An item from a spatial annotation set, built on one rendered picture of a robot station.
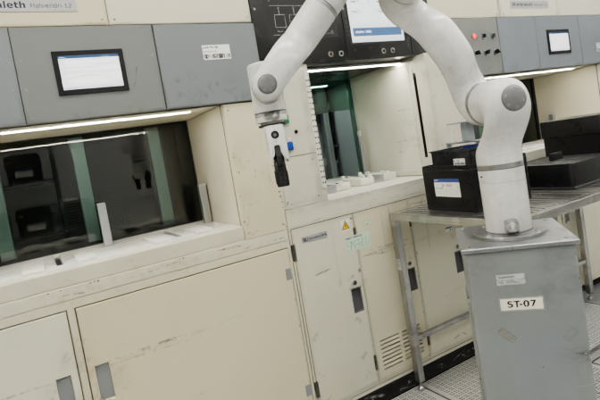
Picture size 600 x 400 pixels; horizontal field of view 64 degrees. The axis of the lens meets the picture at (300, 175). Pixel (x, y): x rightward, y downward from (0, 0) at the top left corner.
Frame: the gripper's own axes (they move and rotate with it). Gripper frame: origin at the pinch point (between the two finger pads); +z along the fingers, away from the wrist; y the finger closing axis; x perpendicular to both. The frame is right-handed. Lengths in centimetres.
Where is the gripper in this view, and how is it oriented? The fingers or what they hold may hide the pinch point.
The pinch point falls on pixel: (282, 181)
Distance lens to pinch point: 128.0
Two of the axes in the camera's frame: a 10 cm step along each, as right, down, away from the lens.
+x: -9.8, 1.7, -0.7
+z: 1.7, 9.8, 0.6
